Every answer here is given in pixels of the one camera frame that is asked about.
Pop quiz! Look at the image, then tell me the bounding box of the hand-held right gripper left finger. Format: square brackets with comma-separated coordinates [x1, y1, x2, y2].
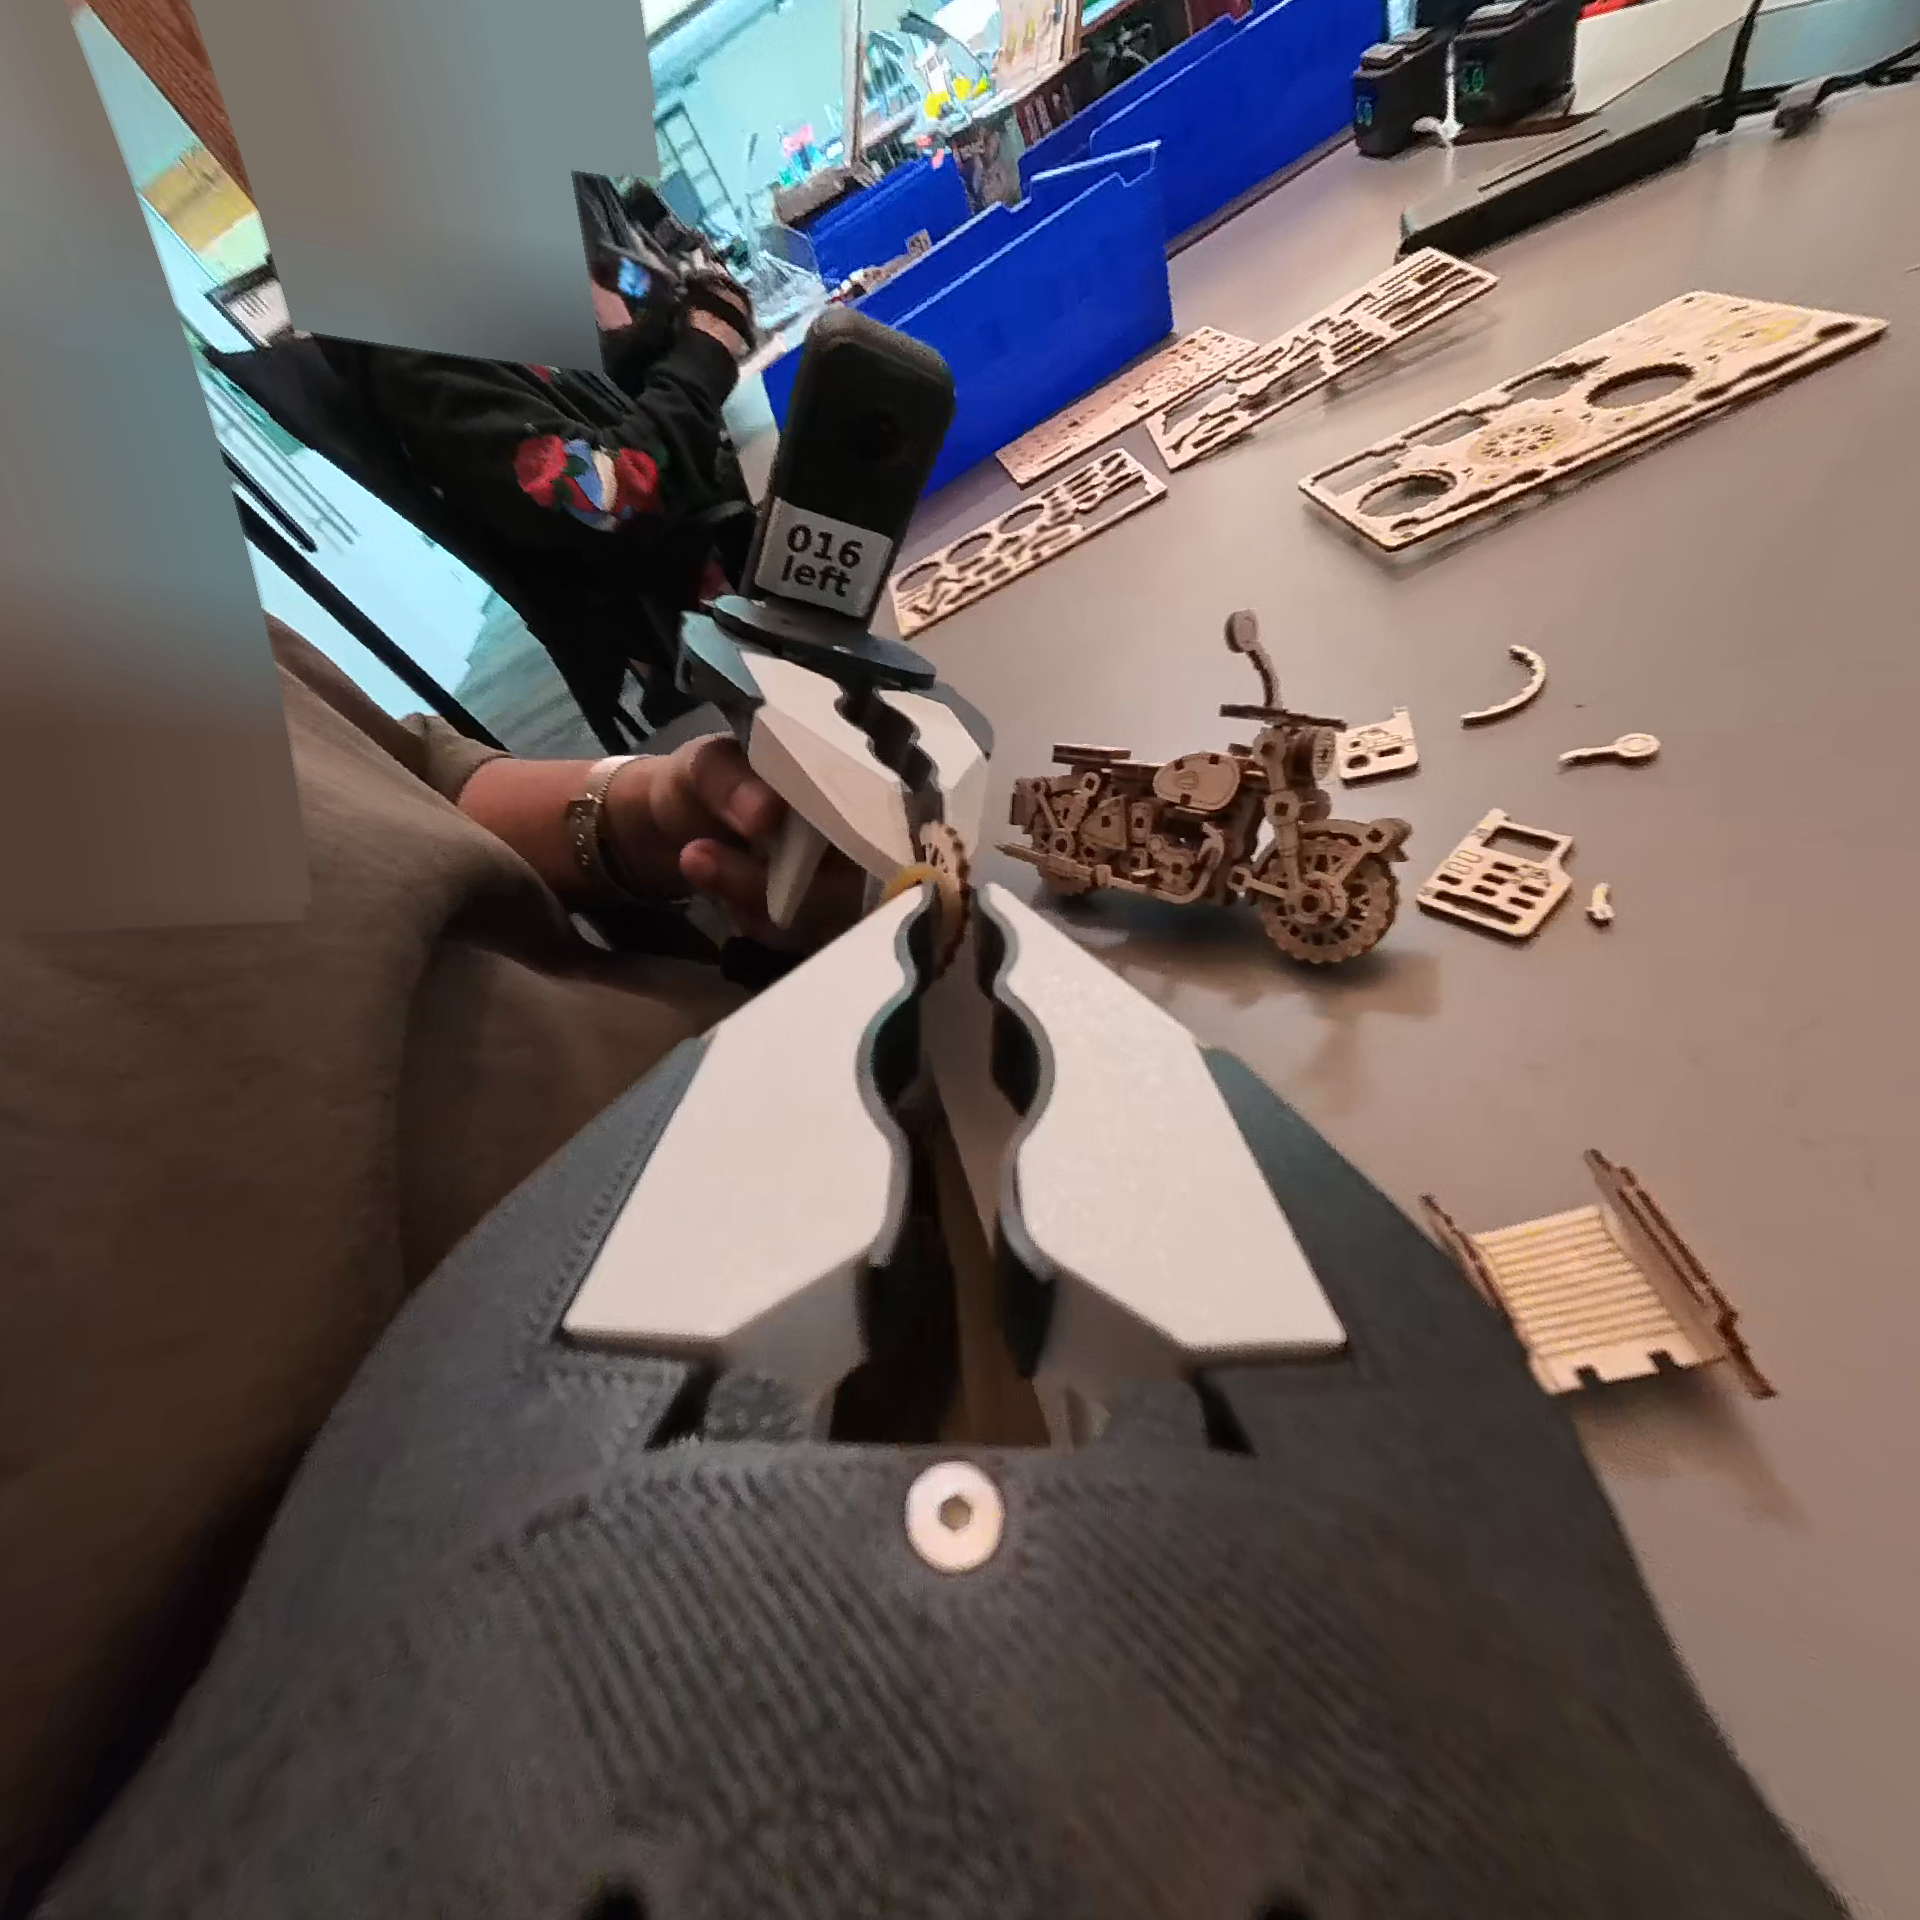
[559, 900, 934, 1418]

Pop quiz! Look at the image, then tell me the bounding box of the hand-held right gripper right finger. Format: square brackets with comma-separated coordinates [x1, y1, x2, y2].
[958, 884, 1349, 1442]

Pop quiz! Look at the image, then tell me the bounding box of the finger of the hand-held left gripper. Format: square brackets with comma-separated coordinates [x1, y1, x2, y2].
[894, 680, 995, 877]
[740, 655, 934, 877]

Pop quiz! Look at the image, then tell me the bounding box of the wooden gear wheel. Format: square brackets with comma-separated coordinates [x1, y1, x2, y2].
[884, 815, 973, 993]

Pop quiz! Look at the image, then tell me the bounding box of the person's left forearm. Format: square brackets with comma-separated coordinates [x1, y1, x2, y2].
[458, 749, 662, 904]

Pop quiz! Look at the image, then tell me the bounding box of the grey desk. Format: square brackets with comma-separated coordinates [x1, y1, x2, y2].
[721, 28, 1920, 1920]

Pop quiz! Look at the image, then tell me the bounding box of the person's left hand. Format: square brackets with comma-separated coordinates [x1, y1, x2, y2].
[654, 733, 820, 908]

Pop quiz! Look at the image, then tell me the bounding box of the large blue plastic bin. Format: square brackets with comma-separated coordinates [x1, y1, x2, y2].
[762, 143, 1174, 496]

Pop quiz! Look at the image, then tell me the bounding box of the small blue plastic bin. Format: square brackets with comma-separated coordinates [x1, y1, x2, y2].
[810, 150, 979, 287]

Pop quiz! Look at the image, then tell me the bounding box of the wooden motorcycle model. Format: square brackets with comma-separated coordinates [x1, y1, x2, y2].
[995, 609, 1413, 972]

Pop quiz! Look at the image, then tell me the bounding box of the wooden sheet with oval cutouts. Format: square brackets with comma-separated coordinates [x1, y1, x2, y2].
[893, 450, 1167, 637]

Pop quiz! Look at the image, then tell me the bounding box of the pinkish wooden parts sheet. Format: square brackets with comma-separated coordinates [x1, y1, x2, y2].
[995, 324, 1262, 489]

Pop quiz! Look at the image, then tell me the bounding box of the wooden ribbed tray part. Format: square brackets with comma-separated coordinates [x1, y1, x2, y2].
[1419, 1151, 1775, 1400]

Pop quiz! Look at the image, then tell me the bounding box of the wooden grid panel piece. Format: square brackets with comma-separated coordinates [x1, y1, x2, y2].
[1419, 808, 1573, 938]

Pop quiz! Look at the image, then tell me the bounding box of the long blue plastic bin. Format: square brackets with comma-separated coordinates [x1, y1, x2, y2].
[1020, 0, 1388, 252]

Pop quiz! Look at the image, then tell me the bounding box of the person's brown sweater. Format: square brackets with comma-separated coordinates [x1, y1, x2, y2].
[0, 616, 782, 1920]

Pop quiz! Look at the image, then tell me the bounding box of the long wooden parts sheet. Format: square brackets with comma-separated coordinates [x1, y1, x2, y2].
[1144, 247, 1497, 468]

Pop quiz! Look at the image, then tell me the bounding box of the wooden curved arc piece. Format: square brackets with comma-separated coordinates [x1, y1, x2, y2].
[1462, 644, 1549, 726]

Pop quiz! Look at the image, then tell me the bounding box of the black battery charger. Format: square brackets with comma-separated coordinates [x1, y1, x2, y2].
[1449, 0, 1576, 127]
[1355, 37, 1463, 157]

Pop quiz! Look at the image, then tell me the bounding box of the black flat device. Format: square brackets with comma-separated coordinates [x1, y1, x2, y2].
[1399, 93, 1710, 259]

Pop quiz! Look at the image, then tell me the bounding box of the wooden sheet with round holes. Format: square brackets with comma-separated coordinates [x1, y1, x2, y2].
[1301, 292, 1887, 556]

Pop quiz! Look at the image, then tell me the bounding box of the black cable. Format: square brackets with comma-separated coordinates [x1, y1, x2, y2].
[1709, 0, 1920, 133]

